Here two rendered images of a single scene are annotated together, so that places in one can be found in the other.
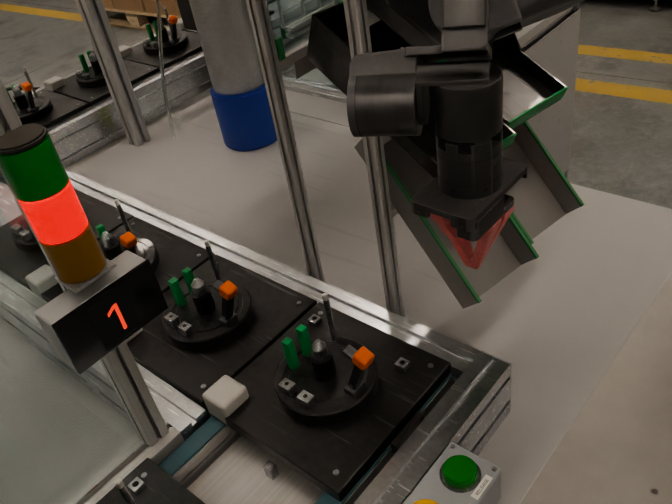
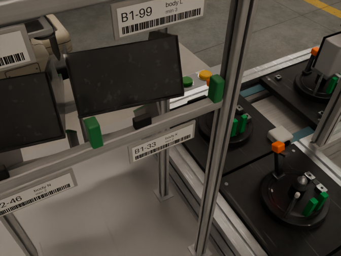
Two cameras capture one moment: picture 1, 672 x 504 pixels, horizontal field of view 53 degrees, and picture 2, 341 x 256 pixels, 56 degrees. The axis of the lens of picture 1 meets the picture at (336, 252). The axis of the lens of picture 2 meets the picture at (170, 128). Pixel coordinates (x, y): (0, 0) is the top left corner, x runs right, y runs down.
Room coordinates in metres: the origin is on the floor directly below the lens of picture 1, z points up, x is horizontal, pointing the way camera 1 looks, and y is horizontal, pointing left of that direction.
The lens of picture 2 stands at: (1.23, 0.05, 1.56)
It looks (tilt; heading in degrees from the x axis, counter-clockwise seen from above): 46 degrees down; 193
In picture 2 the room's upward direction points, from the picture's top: 1 degrees clockwise
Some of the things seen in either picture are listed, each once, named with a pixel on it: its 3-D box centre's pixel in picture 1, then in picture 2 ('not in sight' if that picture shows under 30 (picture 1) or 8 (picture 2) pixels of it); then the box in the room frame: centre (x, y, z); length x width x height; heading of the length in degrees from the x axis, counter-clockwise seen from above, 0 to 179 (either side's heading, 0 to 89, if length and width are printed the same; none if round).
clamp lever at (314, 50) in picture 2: not in sight; (314, 61); (0.36, 0.26, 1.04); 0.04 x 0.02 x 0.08; 43
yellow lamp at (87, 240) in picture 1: (73, 250); not in sight; (0.58, 0.26, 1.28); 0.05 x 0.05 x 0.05
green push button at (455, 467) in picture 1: (460, 473); (185, 82); (0.46, -0.09, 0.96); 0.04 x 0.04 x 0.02
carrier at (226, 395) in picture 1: (321, 361); (227, 115); (0.63, 0.05, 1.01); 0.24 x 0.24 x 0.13; 43
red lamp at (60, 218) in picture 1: (53, 209); not in sight; (0.58, 0.26, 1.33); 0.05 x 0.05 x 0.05
